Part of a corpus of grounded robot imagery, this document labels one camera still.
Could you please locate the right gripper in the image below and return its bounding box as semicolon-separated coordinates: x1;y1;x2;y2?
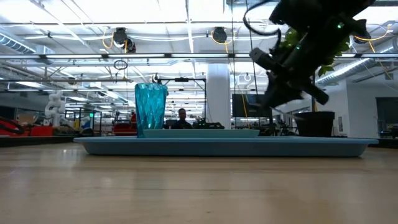
248;33;330;110

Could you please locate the mint green plate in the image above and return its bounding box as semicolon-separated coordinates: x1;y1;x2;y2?
142;128;261;139

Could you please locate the teal faceted plastic cup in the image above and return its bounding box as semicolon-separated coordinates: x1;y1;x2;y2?
134;82;169;139

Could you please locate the blue plastic tray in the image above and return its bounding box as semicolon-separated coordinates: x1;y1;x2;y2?
73;136;379;157

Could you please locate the black plant pot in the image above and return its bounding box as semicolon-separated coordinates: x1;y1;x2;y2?
293;111;336;138

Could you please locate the green leafy plant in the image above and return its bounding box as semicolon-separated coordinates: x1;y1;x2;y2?
279;26;353;78

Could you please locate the white pillar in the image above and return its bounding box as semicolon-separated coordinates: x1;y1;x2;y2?
206;63;232;130

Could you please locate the black machine on bench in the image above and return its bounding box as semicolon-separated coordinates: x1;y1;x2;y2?
192;119;226;130

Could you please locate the person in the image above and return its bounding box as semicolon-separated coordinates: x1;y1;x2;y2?
170;108;194;130

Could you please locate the dark doorway panel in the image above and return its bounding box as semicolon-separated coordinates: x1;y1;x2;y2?
375;96;398;139

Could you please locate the red bin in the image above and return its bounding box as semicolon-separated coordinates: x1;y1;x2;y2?
113;122;138;137
29;125;54;138

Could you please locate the white humanoid robot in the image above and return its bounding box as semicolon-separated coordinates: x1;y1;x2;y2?
44;90;67;128

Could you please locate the dark wall monitor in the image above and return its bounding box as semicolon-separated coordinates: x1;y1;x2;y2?
231;93;274;119

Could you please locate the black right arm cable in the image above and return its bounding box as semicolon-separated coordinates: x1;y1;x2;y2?
242;0;283;52

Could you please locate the silver air duct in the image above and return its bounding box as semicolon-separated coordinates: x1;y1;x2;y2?
315;39;398;88
0;32;55;56

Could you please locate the black ceiling cable reel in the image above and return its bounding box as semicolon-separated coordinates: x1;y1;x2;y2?
211;26;229;45
111;27;137;54

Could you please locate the black metal stand frame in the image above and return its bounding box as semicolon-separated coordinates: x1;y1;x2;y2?
157;77;208;129

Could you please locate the yellow hanging cable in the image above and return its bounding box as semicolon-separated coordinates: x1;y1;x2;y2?
353;24;394;81

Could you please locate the black and red hose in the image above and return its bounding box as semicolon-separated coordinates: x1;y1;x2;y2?
0;115;26;136

